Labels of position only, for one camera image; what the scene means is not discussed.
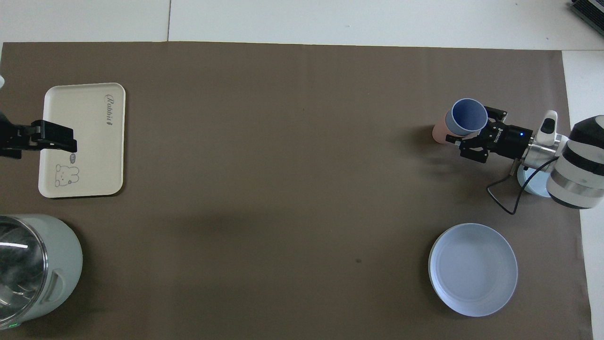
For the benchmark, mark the pink cup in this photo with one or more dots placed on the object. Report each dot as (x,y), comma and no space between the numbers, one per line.
(439,133)

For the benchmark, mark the mint green cooking pot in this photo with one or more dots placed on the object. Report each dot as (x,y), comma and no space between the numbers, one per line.
(63,255)

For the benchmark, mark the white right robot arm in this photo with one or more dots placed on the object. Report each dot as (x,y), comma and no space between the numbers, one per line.
(578,165)

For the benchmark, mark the light blue bowl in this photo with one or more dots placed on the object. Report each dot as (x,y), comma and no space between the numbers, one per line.
(528,182)

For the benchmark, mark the pale blue plate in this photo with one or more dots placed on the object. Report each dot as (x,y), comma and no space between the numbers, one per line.
(474,269)

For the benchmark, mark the cream rabbit print tray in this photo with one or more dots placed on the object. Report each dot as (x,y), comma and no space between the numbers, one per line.
(94,160)

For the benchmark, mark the brown table mat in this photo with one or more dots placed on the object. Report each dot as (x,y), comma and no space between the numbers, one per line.
(283,189)

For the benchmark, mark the dark grey device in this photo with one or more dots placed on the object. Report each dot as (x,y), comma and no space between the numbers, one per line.
(590,10)

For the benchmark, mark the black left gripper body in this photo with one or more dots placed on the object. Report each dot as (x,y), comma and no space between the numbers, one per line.
(14,139)

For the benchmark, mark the glass pot lid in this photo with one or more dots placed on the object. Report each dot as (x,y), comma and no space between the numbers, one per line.
(21,269)

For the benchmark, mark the blue ribbed cup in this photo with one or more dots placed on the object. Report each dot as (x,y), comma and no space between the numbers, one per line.
(468,118)

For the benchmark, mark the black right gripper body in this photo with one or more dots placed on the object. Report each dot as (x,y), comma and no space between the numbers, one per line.
(512,140)

